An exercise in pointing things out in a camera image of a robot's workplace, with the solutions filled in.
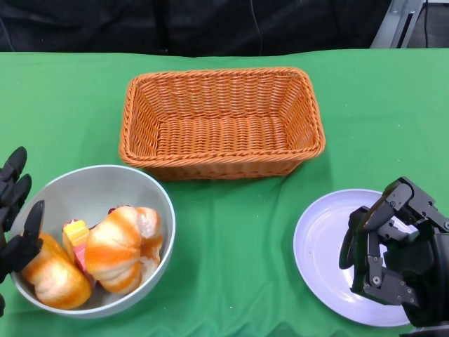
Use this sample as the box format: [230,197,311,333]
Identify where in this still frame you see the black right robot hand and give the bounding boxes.
[338,176,449,327]

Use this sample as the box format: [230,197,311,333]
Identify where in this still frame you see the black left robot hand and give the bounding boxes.
[0,146,46,285]

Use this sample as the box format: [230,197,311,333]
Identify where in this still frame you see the long orange striped bread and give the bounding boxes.
[20,232,93,310]

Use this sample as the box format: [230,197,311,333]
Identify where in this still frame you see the round orange croissant bread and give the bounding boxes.
[85,206,163,294]

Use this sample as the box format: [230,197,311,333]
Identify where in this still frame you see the pale grey-green bowl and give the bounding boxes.
[6,164,176,319]

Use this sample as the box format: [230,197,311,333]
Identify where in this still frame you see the yellow and pink cake slice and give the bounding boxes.
[62,218,93,278]

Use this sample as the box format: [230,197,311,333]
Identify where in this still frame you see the white round plate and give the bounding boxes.
[293,188,417,327]

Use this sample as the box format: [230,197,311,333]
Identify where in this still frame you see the orange wicker basket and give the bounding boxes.
[118,67,326,182]

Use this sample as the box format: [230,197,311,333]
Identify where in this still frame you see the green tablecloth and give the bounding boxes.
[0,47,449,337]

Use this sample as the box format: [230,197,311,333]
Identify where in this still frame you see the black backdrop cloth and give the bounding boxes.
[0,0,449,59]

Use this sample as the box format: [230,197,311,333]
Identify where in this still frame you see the thin black hanging cable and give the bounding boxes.
[422,0,431,48]

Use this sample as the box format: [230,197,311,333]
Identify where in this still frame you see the silver aluminium frame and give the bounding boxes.
[370,0,427,49]

